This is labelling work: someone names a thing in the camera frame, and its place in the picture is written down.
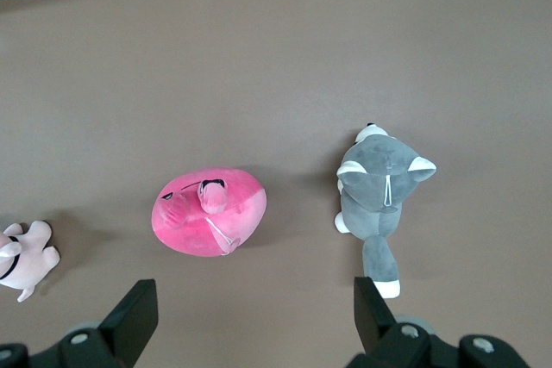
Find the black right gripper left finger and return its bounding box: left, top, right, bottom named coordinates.
left=25, top=278, right=159, bottom=368

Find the grey white husky plush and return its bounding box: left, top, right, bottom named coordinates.
left=334, top=122, right=438, bottom=300

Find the light pink pig plush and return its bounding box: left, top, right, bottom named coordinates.
left=0, top=219, right=62, bottom=303

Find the brown table cover sheet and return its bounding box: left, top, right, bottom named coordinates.
left=0, top=0, right=552, bottom=368

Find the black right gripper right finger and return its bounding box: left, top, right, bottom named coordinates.
left=353, top=275, right=532, bottom=368

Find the round hot pink plush toy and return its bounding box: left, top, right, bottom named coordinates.
left=150, top=165, right=268, bottom=259

